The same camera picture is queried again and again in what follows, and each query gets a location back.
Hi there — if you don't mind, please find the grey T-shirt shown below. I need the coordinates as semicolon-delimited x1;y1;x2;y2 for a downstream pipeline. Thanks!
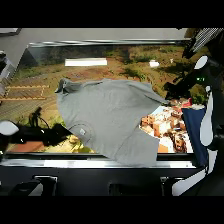
54;77;171;168

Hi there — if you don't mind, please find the dark blue garment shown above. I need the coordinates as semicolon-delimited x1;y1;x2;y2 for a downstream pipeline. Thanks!
181;106;210;168

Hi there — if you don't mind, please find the silver frame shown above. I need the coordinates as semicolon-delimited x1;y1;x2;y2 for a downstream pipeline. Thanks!
0;157;208;197

